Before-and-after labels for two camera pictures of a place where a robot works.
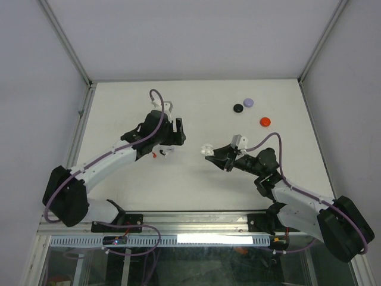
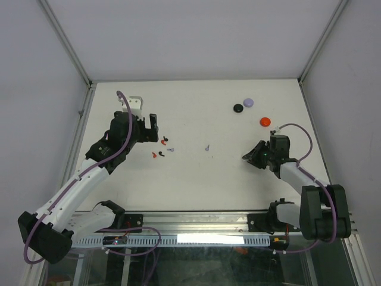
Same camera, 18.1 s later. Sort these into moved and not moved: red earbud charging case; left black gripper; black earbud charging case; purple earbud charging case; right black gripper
Moved: left black gripper; right black gripper
Not moved: black earbud charging case; red earbud charging case; purple earbud charging case
